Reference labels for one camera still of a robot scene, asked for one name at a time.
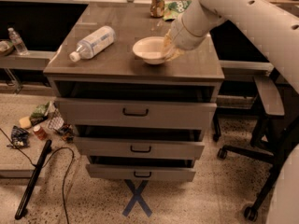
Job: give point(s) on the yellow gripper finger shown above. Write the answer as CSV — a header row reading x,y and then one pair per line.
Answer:
x,y
169,50

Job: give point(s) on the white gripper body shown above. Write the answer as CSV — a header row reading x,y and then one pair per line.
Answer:
x,y
179,34

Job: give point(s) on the white paper bowl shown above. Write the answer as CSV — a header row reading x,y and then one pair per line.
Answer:
x,y
150,49

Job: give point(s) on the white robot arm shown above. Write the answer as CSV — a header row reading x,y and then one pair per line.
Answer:
x,y
272,31

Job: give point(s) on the clear plastic bottle lying down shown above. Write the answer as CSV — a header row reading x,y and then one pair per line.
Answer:
x,y
93,44

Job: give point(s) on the small upright water bottle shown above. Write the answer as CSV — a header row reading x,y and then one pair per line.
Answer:
x,y
17,41

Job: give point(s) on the bowl on side shelf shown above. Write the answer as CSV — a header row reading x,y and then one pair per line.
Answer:
x,y
6,47

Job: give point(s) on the green chip bag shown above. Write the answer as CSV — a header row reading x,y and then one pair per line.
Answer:
x,y
173,9

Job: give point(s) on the orange soda can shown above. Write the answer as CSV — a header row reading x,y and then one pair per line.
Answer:
x,y
157,8

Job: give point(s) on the grey drawer cabinet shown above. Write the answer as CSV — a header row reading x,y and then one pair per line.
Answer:
x,y
117,74

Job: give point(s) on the colourful snack bag on floor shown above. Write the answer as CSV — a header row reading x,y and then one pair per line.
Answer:
x,y
66,132

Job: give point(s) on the black office chair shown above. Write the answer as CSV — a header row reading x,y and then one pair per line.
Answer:
x,y
276,131

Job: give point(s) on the green snack bag on floor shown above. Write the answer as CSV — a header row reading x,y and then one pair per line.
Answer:
x,y
40,113

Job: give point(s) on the blue tape cross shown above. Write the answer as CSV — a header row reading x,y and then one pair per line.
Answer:
x,y
136,198

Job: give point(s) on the red can on floor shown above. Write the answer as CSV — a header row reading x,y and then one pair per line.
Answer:
x,y
40,132

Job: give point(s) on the yellow sponge on floor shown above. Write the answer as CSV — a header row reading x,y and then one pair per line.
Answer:
x,y
25,122

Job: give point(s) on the dark blue snack bag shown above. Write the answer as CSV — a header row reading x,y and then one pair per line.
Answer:
x,y
19,137

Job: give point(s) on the black bar on floor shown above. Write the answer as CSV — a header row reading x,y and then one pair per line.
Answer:
x,y
21,211

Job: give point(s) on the middle drawer with black handle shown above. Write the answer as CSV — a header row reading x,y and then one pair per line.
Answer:
x,y
133,148

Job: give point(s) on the drawer with black handle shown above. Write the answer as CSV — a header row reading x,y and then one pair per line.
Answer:
x,y
140,173
136,114
133,148

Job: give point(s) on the top drawer with black handle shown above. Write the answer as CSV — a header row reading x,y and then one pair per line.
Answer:
x,y
136,114

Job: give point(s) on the bottom drawer with black handle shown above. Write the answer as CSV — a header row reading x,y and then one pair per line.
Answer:
x,y
140,173

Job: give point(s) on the wire mesh basket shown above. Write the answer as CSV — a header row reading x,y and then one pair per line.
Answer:
x,y
56,120

